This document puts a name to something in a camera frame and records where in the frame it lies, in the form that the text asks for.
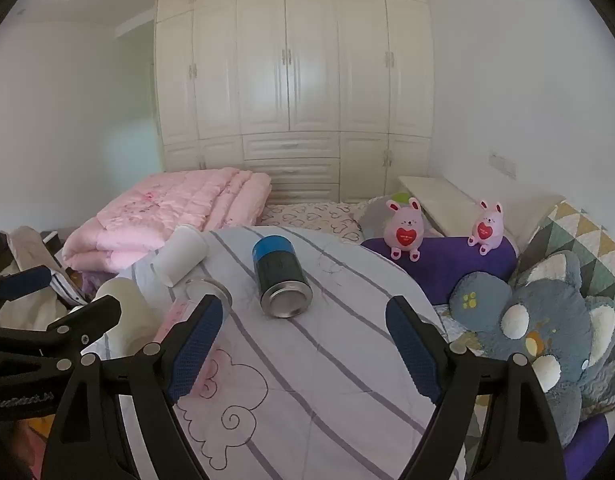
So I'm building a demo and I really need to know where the blue and dark metal cup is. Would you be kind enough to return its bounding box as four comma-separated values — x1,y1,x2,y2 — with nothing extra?
252,235,313,319

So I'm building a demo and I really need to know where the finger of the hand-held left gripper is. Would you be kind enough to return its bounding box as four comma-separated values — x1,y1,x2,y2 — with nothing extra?
0,296,123,357
0,266,53,322

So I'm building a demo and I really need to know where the pink transparent cup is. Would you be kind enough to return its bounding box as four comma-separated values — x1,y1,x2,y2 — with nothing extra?
152,277,233,345

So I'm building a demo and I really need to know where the grey plush animal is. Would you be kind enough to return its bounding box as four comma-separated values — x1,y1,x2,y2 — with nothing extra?
448,250,615,450

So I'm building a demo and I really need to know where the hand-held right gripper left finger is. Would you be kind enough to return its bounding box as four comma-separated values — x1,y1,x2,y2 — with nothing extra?
40,294,224,480

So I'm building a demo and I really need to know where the pile of beige clothes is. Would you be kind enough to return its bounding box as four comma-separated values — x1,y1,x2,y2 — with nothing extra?
0,225,94,332

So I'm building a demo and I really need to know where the large pink bunny toy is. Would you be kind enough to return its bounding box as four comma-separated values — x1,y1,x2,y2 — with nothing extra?
384,196,426,263

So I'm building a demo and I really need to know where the triangle pattern quilted pillow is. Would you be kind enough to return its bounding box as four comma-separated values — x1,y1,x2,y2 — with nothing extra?
512,200,615,313

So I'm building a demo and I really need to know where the cream cup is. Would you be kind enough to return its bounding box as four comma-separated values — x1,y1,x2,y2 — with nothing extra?
90,277,161,361

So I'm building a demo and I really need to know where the purple cushion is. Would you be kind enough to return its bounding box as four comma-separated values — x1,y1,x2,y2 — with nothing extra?
561,414,612,480

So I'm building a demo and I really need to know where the cream pillow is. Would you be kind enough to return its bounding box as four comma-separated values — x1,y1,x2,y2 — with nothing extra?
397,175,552,254

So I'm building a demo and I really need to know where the heart print bed sheet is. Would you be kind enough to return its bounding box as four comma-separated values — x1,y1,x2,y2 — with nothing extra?
258,201,373,246

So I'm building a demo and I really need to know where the grey pillow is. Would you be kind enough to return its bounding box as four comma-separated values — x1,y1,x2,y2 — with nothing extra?
357,191,413,242

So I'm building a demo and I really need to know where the small pink bunny toy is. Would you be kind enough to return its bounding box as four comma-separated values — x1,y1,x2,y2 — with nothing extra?
467,201,506,256

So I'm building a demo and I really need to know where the white wardrobe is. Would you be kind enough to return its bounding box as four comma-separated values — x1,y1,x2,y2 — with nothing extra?
152,0,436,206

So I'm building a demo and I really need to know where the striped grey and pink blanket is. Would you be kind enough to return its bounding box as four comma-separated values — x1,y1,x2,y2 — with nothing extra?
82,225,469,480

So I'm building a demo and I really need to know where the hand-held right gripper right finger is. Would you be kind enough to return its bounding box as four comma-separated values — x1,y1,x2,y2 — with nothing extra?
385,296,567,480

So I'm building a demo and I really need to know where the white cup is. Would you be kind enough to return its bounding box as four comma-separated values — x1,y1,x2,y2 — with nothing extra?
152,224,211,289

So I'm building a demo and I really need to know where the pink folded quilt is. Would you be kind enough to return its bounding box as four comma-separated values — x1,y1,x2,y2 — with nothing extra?
62,167,273,275

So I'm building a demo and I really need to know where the purple pillow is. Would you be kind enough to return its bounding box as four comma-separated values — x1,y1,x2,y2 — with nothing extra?
360,234,518,307

